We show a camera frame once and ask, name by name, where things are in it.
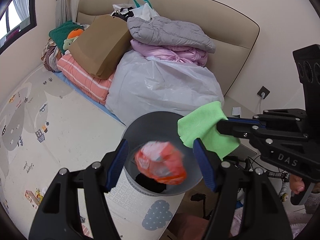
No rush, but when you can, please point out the yellow snack packet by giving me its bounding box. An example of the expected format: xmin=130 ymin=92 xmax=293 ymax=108
xmin=35 ymin=189 xmax=43 ymax=203

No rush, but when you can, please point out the red plastic bag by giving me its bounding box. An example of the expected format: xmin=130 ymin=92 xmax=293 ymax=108
xmin=134 ymin=141 xmax=187 ymax=185

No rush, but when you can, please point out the grey metal trash bin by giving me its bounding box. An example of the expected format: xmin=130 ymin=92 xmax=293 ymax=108
xmin=123 ymin=111 xmax=202 ymax=197

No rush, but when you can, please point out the right hand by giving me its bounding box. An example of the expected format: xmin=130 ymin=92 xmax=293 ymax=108
xmin=290 ymin=174 xmax=320 ymax=194

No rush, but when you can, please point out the white nightstand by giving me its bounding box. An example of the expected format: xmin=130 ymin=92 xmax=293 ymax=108
xmin=220 ymin=96 xmax=266 ymax=158

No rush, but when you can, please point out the white milk carton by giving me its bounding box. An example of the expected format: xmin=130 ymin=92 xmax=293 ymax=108
xmin=24 ymin=190 xmax=40 ymax=209

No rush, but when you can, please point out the beige headboard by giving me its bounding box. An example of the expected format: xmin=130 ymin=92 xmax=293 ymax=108
xmin=77 ymin=0 xmax=260 ymax=94

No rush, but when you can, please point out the patterned foam play mat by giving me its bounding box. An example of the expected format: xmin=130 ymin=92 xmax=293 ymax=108
xmin=1 ymin=65 xmax=184 ymax=239

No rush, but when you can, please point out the pink puffer jacket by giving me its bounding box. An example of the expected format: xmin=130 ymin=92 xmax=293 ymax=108
xmin=130 ymin=39 xmax=208 ymax=67

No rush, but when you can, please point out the large white plastic bag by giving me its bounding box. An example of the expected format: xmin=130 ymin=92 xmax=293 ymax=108
xmin=106 ymin=50 xmax=224 ymax=126

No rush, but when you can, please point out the pink striped folded blanket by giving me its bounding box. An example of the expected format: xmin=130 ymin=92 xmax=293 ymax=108
xmin=57 ymin=54 xmax=114 ymax=105

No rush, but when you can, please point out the grey quilted jacket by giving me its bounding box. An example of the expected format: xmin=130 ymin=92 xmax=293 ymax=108
xmin=127 ymin=16 xmax=216 ymax=54

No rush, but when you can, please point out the patterned folded blanket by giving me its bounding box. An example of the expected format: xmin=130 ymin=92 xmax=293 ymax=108
xmin=41 ymin=38 xmax=63 ymax=72

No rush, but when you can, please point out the brown paper bag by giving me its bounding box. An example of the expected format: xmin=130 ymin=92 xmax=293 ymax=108
xmin=69 ymin=15 xmax=132 ymax=80

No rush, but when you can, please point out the orange green plush toy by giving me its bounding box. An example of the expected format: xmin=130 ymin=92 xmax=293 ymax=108
xmin=63 ymin=28 xmax=84 ymax=50

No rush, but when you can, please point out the green knitted cloth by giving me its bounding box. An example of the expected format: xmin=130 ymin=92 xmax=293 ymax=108
xmin=49 ymin=20 xmax=84 ymax=54

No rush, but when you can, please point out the black framed window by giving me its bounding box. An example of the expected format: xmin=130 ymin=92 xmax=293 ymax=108
xmin=1 ymin=0 xmax=36 ymax=53

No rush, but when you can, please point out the wall socket with plug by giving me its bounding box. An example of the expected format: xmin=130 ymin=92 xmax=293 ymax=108
xmin=257 ymin=86 xmax=270 ymax=100

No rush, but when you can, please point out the white bag green handle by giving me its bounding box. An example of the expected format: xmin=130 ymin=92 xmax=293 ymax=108
xmin=111 ymin=0 xmax=159 ymax=22

